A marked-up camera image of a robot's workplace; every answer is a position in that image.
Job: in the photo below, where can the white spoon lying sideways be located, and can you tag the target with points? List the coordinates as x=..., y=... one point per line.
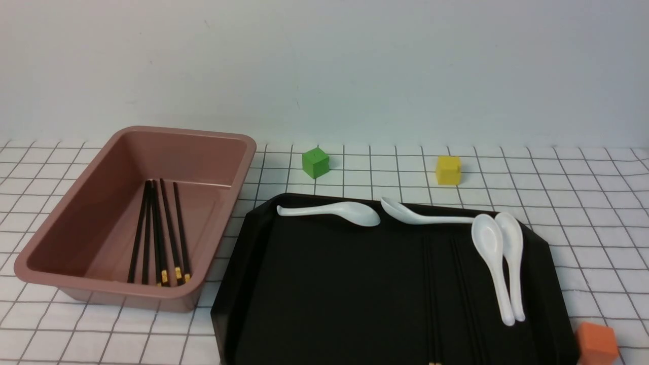
x=403, y=214

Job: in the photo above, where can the white spoon far left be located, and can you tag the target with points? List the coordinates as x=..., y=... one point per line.
x=354, y=212

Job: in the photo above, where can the orange cube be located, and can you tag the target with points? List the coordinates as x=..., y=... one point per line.
x=597, y=344

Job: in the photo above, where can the white spoon upright left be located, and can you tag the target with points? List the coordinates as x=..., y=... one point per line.
x=488, y=242

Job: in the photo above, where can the white spoon upright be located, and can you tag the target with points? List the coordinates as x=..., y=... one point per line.
x=488, y=242
x=513, y=244

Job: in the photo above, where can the black plastic tray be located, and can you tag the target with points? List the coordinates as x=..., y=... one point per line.
x=321, y=290

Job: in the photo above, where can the black chopstick yellow tip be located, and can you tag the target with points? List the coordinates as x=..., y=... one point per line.
x=177, y=271
x=187, y=268
x=160, y=256

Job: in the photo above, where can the pink rectangular plastic bin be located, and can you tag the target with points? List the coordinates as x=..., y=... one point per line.
x=84, y=246

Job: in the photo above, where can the green cube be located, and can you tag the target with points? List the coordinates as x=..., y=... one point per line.
x=315, y=163

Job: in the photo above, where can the white spoon upright right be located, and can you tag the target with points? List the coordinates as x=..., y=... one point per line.
x=513, y=244

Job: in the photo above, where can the yellow cube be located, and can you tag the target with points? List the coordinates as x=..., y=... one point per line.
x=448, y=170

